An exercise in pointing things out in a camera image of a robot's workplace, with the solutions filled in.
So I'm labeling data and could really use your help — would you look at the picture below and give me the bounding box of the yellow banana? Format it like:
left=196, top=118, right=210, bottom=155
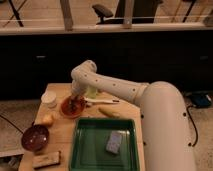
left=98, top=107, right=120, bottom=118

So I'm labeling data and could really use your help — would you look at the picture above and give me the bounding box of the green plastic tray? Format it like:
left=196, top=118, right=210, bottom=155
left=68, top=118, right=140, bottom=171

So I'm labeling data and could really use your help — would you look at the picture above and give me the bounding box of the brown wooden block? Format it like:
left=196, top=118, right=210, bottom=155
left=32, top=151, right=61, bottom=169

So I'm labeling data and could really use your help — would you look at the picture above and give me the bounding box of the white handled utensil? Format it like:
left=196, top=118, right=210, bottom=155
left=84, top=98, right=120, bottom=104

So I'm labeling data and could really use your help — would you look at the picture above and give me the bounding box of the blue sponge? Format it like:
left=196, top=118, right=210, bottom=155
left=106, top=131, right=122, bottom=154

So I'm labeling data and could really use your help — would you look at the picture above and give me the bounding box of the black office chair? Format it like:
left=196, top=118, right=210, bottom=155
left=92, top=0, right=162, bottom=25

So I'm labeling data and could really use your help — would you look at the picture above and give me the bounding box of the red bowl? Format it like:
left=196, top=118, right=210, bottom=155
left=60, top=96, right=86, bottom=119

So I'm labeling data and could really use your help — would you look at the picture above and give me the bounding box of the white cup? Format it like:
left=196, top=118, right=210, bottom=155
left=41, top=91, right=57, bottom=108

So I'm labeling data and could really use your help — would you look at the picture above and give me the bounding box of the dark purple grape bunch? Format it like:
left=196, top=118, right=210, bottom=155
left=62, top=97, right=84, bottom=116

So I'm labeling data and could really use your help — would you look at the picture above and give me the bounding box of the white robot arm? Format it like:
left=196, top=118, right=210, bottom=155
left=71, top=60, right=196, bottom=171

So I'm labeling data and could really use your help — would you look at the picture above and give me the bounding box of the dark purple bowl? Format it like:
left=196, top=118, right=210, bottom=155
left=21, top=124, right=49, bottom=152

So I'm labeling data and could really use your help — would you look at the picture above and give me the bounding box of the small yellow fruit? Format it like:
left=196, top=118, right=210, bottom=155
left=41, top=114, right=54, bottom=126

